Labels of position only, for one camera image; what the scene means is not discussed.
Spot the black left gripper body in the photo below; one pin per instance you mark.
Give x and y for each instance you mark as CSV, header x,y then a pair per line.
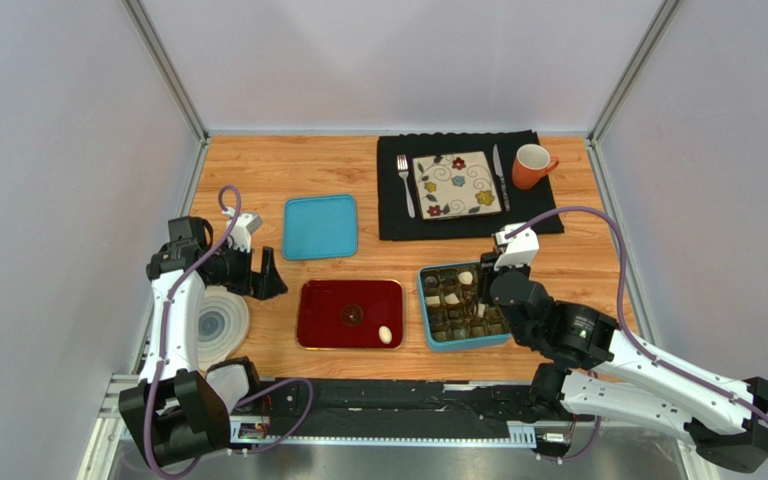
x,y
232,269

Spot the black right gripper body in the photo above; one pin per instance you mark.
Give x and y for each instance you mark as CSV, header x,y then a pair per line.
x,y
488,270

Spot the white oval chocolate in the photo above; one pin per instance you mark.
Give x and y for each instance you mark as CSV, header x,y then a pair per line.
x,y
465,278

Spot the white cube chocolate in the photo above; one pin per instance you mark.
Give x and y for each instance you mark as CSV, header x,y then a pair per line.
x,y
451,299

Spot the blue tin lid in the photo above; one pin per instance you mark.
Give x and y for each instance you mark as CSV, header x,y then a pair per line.
x,y
320,227

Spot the white egg-shaped chocolate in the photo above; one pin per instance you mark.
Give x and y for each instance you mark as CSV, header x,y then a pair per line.
x,y
385,335

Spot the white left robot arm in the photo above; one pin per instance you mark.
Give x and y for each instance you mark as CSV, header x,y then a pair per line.
x,y
176,413

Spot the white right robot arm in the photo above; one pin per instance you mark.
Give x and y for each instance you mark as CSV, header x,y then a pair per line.
x,y
593,367

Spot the blue chocolate tin box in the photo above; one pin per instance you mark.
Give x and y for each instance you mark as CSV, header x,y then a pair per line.
x,y
450,328

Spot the red chocolate tray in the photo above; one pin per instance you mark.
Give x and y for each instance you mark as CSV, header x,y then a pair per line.
x,y
346,314

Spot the white round plate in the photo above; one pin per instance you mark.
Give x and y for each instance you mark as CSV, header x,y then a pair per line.
x,y
223,325

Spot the orange mug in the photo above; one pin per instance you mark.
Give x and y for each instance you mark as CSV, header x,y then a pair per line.
x,y
532,163

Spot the silver table knife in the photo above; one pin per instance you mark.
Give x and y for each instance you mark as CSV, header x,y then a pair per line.
x,y
501,178

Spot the floral square plate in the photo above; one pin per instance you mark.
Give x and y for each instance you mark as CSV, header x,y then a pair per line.
x,y
457,185

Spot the black cloth placemat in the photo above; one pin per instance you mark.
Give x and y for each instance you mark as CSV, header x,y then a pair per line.
x,y
394,221

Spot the silver fork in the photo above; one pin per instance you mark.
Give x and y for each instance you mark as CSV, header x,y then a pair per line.
x,y
403,167

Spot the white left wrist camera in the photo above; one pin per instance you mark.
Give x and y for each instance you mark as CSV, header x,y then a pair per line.
x,y
241,226

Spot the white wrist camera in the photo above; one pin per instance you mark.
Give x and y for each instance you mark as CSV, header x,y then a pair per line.
x,y
516,245
241,226

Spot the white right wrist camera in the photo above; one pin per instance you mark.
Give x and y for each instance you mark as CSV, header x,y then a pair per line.
x,y
516,245

